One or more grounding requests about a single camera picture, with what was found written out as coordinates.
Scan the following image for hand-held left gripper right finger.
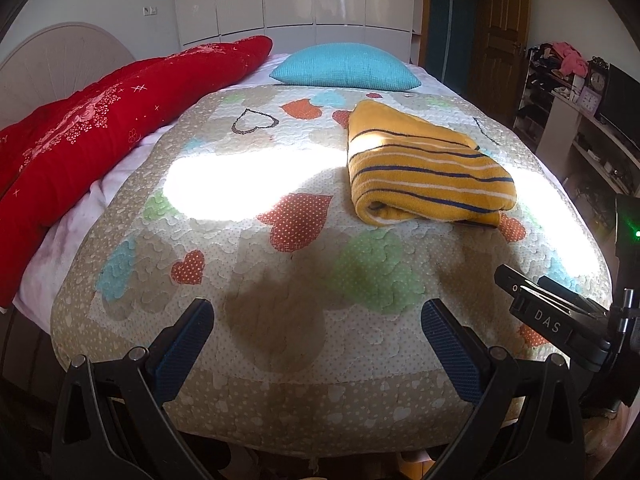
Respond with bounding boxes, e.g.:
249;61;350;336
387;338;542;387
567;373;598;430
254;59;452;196
421;298;586;480

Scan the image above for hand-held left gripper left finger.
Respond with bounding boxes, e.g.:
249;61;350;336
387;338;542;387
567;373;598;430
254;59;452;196
50;297;233;480

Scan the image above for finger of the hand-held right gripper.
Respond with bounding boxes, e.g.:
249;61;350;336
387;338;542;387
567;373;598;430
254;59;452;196
494;264;609;372
537;275;608;317

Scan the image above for yellow striped knit sweater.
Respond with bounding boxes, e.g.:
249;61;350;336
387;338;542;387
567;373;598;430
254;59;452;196
346;100;517;228

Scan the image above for heart print quilted bedspread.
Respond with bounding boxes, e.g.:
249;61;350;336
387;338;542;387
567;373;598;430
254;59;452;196
50;84;615;456

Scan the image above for white shelf unit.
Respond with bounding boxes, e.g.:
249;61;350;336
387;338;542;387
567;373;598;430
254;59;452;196
512;45;640;196

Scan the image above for black television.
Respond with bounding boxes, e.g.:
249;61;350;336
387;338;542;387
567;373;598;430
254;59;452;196
595;64;640;136

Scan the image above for dark ornate table clock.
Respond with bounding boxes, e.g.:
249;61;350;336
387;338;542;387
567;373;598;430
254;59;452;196
586;57;610;93

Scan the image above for pink cloth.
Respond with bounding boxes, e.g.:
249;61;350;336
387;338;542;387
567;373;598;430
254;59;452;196
552;41;590;77

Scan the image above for red patterned quilt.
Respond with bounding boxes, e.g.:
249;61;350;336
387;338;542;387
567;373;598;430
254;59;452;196
0;35;273;308

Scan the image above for brown wooden door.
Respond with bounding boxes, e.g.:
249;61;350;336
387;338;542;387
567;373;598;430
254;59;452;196
470;0;532;111

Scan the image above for light blue pillow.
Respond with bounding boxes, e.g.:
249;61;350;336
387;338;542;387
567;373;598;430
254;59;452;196
269;43;422;92

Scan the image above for beige padded headboard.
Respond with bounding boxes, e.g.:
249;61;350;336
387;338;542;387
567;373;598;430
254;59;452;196
0;22;137;131

